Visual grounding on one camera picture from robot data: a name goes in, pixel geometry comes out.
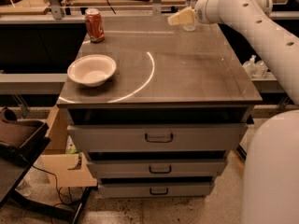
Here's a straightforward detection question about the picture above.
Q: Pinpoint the bottom grey drawer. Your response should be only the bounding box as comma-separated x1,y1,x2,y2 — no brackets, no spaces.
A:
98,182,214,199

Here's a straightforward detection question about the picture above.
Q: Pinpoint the left clear pump bottle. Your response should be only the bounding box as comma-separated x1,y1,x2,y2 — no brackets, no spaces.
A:
243,55,256,77

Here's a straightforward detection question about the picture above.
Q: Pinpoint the orange soda can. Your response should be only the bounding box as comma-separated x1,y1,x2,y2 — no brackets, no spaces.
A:
85,8,105,43

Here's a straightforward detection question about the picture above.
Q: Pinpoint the middle grey drawer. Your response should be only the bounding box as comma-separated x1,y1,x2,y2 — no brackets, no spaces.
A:
87,159,227,179

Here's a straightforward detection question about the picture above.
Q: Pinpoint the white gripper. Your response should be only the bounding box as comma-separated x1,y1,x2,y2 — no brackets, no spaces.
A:
167,0,221,26

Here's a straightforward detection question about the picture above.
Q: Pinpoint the metal frame rail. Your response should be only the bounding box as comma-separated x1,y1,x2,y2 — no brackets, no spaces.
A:
0,0,299,24

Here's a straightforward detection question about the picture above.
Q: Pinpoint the cardboard box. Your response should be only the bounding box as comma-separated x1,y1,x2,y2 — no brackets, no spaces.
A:
41,105,97,188

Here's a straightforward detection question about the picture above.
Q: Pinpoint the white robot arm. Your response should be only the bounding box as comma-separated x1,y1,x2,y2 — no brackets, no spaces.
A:
168,0,299,224

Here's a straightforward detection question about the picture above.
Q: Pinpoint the top grey drawer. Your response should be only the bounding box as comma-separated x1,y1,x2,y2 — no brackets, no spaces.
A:
67,123,248,152

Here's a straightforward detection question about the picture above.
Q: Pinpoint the grey drawer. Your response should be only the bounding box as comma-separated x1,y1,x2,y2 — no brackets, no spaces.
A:
98,182,214,199
87,159,227,179
67,123,248,152

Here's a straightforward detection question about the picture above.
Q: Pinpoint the black floor cable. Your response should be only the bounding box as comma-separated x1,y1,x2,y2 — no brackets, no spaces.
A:
32,164,82,207

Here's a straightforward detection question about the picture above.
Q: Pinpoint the white paper bowl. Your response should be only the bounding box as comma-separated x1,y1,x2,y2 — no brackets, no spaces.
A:
67,54,117,87

